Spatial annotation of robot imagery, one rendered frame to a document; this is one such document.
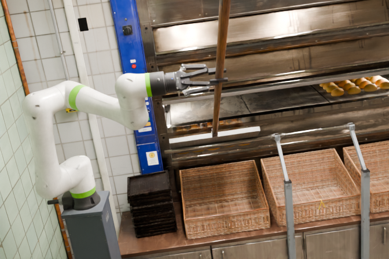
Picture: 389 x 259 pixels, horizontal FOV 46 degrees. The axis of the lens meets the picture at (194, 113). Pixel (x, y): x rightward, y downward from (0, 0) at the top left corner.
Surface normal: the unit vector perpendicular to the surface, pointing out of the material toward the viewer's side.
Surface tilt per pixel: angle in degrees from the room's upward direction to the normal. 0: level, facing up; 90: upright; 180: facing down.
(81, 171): 87
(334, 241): 91
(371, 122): 70
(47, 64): 90
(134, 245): 0
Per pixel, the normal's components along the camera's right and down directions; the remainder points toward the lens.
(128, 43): 0.07, 0.33
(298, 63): 0.02, -0.01
